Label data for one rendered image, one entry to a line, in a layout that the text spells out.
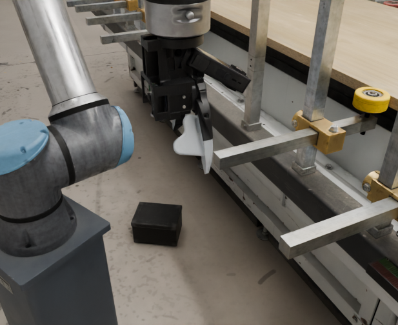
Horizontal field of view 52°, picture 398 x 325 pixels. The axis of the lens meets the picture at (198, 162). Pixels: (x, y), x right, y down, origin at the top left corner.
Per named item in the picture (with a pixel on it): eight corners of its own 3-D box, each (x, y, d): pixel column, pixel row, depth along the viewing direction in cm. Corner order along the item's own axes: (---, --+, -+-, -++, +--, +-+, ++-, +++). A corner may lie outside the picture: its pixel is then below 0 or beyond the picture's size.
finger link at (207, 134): (195, 144, 63) (183, 89, 63) (206, 142, 64) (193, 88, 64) (205, 140, 59) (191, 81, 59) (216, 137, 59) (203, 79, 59)
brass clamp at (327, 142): (323, 155, 93) (327, 136, 90) (288, 129, 103) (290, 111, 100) (344, 149, 95) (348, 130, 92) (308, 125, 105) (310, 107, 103)
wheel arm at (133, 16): (88, 28, 181) (86, 17, 179) (86, 26, 184) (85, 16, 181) (179, 17, 197) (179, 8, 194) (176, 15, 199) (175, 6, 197)
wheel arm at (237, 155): (220, 174, 86) (220, 157, 84) (212, 166, 89) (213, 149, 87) (374, 131, 102) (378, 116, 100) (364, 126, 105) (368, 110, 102)
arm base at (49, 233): (25, 269, 91) (14, 236, 86) (-19, 233, 101) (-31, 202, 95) (92, 224, 104) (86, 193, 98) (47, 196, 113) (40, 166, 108)
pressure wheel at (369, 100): (380, 144, 99) (393, 100, 93) (346, 138, 101) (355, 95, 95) (378, 128, 105) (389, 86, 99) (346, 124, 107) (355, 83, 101)
